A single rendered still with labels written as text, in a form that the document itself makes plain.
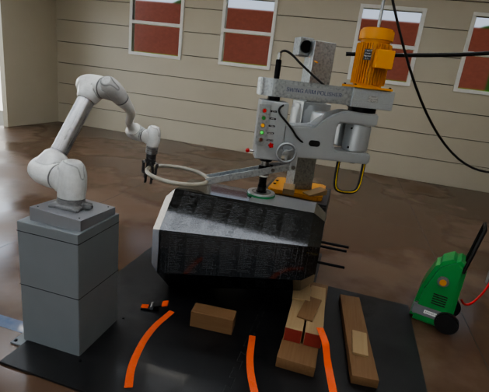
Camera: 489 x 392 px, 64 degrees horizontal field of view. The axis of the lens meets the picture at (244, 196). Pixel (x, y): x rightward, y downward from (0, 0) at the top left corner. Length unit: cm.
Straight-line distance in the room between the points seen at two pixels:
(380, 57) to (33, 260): 251
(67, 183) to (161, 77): 759
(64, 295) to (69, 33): 920
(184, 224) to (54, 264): 89
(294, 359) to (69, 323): 136
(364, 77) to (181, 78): 702
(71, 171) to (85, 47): 863
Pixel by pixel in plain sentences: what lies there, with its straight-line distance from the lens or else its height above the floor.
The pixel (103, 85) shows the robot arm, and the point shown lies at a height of 156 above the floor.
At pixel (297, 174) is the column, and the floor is 92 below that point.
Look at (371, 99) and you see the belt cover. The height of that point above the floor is 165.
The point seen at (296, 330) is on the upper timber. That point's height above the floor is 18.
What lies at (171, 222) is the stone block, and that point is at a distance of 284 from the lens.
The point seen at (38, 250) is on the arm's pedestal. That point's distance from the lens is 249.
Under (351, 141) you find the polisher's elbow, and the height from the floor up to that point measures 134.
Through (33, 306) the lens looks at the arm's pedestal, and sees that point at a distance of 270.
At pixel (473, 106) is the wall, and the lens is 904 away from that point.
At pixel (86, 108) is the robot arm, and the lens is 264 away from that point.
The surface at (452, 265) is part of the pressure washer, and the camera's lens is 333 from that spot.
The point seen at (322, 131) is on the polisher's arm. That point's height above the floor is 140.
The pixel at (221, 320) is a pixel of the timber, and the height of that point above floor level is 12.
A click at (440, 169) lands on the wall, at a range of 908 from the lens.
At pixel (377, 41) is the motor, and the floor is 203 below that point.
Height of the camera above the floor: 171
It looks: 17 degrees down
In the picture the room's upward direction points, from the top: 7 degrees clockwise
